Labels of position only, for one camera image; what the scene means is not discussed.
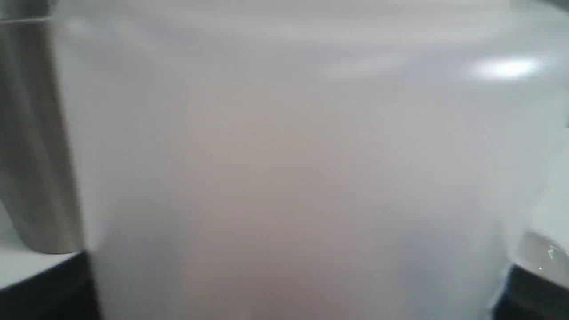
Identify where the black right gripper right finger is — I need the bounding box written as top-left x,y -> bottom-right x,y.
490,265 -> 569,320

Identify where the clear plastic squeeze bottle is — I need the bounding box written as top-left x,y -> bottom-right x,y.
52,0 -> 568,320

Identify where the stainless steel cup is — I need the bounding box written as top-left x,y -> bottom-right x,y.
0,0 -> 84,254

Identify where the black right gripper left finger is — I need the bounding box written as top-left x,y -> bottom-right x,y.
0,252 -> 102,320

